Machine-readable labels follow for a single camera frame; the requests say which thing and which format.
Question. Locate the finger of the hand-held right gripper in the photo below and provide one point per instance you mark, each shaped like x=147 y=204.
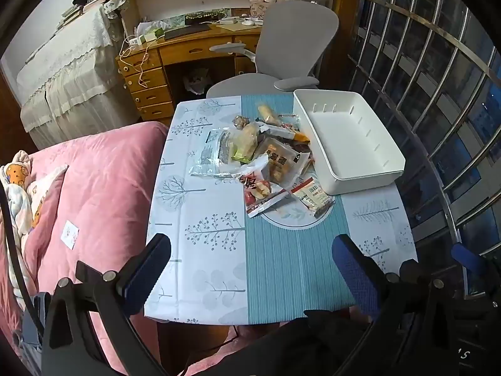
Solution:
x=467 y=260

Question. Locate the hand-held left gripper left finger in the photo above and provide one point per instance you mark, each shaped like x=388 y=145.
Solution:
x=145 y=272

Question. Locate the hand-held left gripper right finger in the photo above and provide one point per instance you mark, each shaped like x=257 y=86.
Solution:
x=354 y=278

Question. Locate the small red edged packet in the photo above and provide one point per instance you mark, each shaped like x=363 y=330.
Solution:
x=313 y=196

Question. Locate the red white snack packet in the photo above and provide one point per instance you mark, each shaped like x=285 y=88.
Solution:
x=256 y=188

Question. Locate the clear cracker packet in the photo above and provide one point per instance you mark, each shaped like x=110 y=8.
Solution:
x=280 y=164

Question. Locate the dark brown biscuit packet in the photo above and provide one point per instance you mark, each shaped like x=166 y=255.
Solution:
x=301 y=149

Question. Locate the white plastic bin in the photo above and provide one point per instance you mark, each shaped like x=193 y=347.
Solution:
x=344 y=137

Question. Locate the small green packet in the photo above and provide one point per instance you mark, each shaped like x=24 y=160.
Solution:
x=240 y=158

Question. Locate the orange white snack packet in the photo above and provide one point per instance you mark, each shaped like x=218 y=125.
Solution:
x=299 y=136

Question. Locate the metal window grille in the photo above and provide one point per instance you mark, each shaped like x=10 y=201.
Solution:
x=456 y=229

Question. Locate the small white card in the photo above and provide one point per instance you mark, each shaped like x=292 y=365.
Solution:
x=70 y=234

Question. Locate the pink blanket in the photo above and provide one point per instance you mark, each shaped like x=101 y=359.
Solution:
x=101 y=188

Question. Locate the cartoon print pillow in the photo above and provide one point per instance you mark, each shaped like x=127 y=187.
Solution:
x=17 y=199

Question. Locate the crumpled grey plastic bag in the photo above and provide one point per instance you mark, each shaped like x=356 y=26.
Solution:
x=195 y=82

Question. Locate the wooden desk with drawers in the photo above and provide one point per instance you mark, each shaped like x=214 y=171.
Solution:
x=195 y=49

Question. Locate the white power adapter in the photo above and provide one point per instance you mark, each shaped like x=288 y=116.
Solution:
x=135 y=41

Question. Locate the green box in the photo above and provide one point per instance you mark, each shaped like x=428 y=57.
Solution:
x=153 y=36

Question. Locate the black keyboard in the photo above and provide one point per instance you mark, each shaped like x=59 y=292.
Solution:
x=186 y=31

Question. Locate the white plastic bag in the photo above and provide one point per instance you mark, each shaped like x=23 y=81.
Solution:
x=150 y=26

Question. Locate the grey office chair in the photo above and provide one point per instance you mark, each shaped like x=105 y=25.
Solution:
x=297 y=31

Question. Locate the white power strip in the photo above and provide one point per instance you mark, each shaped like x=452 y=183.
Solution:
x=229 y=20

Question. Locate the floral fabric bag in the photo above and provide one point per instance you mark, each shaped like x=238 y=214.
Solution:
x=115 y=6

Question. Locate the stack of books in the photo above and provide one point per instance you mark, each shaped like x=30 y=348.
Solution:
x=74 y=12

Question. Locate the pink box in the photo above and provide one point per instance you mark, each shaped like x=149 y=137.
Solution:
x=259 y=8

